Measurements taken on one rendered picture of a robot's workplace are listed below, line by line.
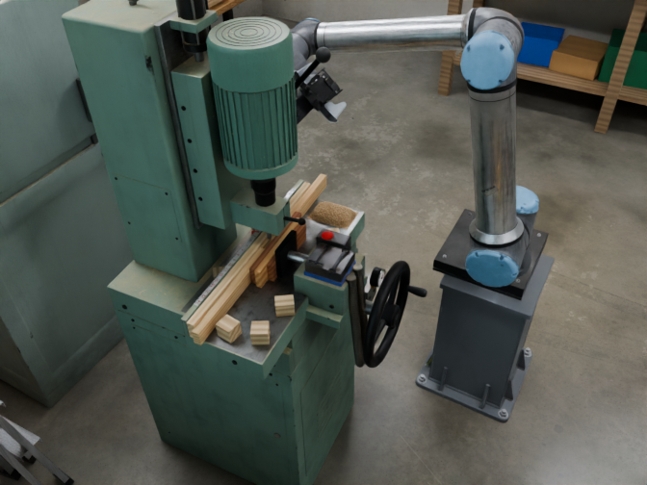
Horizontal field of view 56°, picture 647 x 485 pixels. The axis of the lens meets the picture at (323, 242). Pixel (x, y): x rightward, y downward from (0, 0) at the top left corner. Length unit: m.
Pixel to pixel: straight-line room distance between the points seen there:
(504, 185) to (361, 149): 2.11
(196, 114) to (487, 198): 0.79
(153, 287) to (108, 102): 0.53
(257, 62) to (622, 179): 2.82
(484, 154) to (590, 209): 1.91
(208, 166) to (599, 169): 2.73
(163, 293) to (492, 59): 1.03
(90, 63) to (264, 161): 0.44
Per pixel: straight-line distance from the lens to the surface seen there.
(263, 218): 1.53
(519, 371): 2.58
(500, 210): 1.71
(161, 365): 1.94
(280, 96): 1.32
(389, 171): 3.52
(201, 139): 1.44
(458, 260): 2.10
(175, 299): 1.71
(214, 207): 1.55
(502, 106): 1.56
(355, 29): 1.77
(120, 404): 2.55
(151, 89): 1.40
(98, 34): 1.43
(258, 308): 1.51
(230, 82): 1.29
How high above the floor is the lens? 2.01
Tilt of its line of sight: 41 degrees down
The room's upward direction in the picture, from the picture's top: 1 degrees counter-clockwise
